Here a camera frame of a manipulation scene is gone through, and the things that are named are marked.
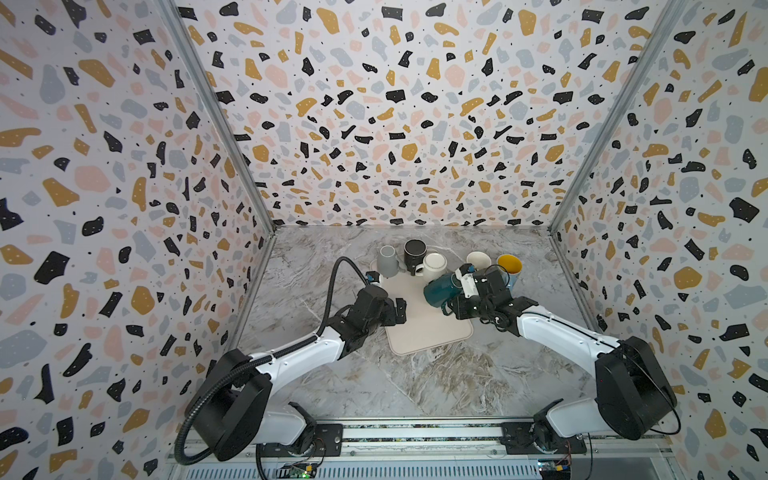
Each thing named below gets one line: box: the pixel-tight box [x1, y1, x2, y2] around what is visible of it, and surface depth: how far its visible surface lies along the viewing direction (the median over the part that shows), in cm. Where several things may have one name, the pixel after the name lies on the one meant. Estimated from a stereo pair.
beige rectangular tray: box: [370, 259, 473, 355], surface depth 92 cm
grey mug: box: [377, 244, 399, 279], surface depth 104 cm
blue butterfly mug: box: [497, 254, 523, 289], surface depth 100 cm
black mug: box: [403, 238, 427, 276], surface depth 105 cm
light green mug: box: [466, 251, 492, 270], surface depth 102 cm
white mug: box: [415, 252, 448, 282], surface depth 105 cm
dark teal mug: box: [423, 273, 463, 316], surface depth 91 cm
